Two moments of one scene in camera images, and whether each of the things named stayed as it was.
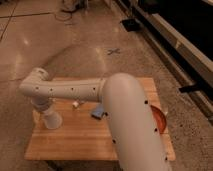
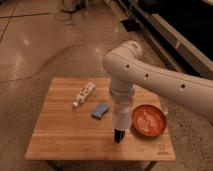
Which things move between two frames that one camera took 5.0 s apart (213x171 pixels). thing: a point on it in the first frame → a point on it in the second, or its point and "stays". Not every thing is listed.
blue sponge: x=98 y=112 stays
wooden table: x=80 y=136 stays
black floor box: x=131 y=25 stays
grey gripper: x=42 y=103 → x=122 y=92
